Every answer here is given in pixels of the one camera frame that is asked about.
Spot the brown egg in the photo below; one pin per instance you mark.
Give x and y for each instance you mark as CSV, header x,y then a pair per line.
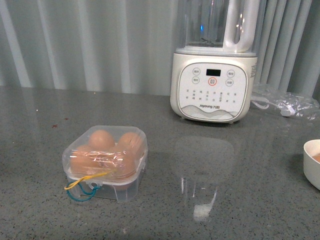
x,y
317,158
122,164

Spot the clear plastic egg box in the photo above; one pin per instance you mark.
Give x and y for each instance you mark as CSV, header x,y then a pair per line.
x,y
121,190

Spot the white Joyoung blender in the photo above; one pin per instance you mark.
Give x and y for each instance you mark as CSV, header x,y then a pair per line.
x,y
215,59

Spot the brown egg front left box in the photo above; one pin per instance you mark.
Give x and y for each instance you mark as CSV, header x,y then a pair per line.
x,y
81,163

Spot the brown egg back left box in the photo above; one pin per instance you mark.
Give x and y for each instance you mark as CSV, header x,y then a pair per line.
x,y
101,140

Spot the brown egg box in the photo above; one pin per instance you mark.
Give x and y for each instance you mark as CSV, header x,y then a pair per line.
x,y
81,163
101,140
132,142

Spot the brown egg back right box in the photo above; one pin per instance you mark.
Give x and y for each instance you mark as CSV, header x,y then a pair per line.
x,y
132,142

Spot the white bowl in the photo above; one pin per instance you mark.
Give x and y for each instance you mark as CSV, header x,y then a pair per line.
x,y
311,168

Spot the clear plastic bag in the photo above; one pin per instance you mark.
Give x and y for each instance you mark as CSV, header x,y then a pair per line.
x,y
285,104

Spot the yellow rubber band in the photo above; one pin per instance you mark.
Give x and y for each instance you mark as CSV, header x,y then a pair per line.
x,y
88,177

